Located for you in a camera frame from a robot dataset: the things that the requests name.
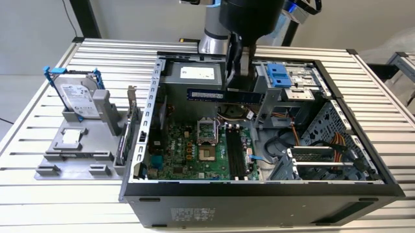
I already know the hard disk in blue carrier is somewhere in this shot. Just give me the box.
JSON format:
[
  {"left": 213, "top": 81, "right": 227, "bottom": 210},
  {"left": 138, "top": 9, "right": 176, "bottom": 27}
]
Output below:
[{"left": 42, "top": 65, "right": 104, "bottom": 121}]

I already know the yellow black wire bundle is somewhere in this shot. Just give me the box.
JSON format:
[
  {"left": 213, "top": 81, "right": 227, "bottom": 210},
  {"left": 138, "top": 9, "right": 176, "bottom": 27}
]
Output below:
[{"left": 216, "top": 104, "right": 256, "bottom": 122}]

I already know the graphics card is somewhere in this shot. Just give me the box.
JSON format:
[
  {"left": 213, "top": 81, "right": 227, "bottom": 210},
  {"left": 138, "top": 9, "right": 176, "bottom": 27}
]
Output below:
[{"left": 114, "top": 84, "right": 142, "bottom": 167}]

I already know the metal drive cage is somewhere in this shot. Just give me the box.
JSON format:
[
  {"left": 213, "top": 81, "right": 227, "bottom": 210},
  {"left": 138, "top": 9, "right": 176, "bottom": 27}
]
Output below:
[{"left": 249, "top": 60, "right": 331, "bottom": 128}]

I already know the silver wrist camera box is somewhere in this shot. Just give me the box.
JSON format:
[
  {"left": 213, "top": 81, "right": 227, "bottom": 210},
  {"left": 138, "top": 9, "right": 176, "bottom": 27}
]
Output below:
[{"left": 280, "top": 0, "right": 312, "bottom": 25}]

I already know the black grey PC case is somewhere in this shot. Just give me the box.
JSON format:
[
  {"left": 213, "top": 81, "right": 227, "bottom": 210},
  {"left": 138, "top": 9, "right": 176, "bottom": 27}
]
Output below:
[{"left": 117, "top": 50, "right": 408, "bottom": 229}]

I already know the grey parts rack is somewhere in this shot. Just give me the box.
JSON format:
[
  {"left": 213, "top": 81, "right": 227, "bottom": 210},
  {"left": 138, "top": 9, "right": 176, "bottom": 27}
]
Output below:
[{"left": 33, "top": 88, "right": 130, "bottom": 181}]

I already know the blue plastic bay latch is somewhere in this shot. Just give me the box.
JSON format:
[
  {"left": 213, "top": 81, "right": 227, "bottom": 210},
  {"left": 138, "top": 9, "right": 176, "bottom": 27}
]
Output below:
[{"left": 265, "top": 62, "right": 289, "bottom": 89}]

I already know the grey power supply unit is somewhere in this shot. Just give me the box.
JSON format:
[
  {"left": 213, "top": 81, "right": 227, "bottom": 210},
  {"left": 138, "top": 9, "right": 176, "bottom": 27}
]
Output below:
[{"left": 160, "top": 62, "right": 227, "bottom": 121}]

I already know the red yellow flat wire bundle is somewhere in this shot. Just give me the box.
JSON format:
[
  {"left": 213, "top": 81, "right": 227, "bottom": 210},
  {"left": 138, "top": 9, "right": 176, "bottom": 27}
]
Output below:
[{"left": 329, "top": 132, "right": 348, "bottom": 164}]

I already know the black frame post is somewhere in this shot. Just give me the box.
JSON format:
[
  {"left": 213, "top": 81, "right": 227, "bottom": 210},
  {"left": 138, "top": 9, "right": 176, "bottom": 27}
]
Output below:
[
  {"left": 281, "top": 20, "right": 304, "bottom": 47},
  {"left": 69, "top": 0, "right": 101, "bottom": 39}
]

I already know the black case fan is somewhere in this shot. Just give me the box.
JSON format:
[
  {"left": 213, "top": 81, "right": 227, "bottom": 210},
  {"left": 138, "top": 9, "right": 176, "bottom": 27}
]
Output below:
[{"left": 150, "top": 93, "right": 170, "bottom": 156}]

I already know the silver CPU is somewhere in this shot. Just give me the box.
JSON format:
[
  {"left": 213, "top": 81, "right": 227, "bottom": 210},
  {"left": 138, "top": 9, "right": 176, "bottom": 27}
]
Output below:
[{"left": 61, "top": 128, "right": 81, "bottom": 143}]

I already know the green motherboard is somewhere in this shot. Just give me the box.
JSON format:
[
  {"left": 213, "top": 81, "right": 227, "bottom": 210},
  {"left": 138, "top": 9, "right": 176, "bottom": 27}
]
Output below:
[{"left": 146, "top": 118, "right": 261, "bottom": 182}]

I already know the perforated metal disk bay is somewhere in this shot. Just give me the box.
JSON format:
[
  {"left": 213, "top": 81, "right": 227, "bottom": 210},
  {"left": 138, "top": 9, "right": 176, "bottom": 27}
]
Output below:
[{"left": 268, "top": 99, "right": 380, "bottom": 182}]

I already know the black cable loop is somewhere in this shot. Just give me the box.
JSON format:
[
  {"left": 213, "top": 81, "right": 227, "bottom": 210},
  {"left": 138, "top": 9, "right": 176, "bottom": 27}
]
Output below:
[{"left": 264, "top": 131, "right": 292, "bottom": 161}]

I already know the metal socket cover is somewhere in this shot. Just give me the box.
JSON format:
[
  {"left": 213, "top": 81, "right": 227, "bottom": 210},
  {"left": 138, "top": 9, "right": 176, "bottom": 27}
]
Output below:
[{"left": 196, "top": 117, "right": 217, "bottom": 144}]

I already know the orange red wire bundle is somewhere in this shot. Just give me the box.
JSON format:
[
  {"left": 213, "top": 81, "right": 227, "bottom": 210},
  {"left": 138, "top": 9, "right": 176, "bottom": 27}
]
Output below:
[{"left": 271, "top": 109, "right": 300, "bottom": 146}]

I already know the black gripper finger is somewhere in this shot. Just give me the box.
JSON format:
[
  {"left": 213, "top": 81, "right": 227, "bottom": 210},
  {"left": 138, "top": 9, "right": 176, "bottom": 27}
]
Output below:
[
  {"left": 227, "top": 47, "right": 260, "bottom": 92},
  {"left": 225, "top": 33, "right": 243, "bottom": 87}
]

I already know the CPU socket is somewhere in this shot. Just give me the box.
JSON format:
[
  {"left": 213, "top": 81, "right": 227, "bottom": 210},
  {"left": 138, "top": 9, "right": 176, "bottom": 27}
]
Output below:
[{"left": 197, "top": 145, "right": 217, "bottom": 163}]

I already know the black RAM slot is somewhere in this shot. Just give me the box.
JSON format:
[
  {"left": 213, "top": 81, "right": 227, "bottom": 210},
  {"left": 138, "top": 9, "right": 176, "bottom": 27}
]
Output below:
[
  {"left": 225, "top": 124, "right": 237, "bottom": 181},
  {"left": 233, "top": 124, "right": 245, "bottom": 181},
  {"left": 229, "top": 124, "right": 241, "bottom": 181},
  {"left": 237, "top": 124, "right": 249, "bottom": 181}
]

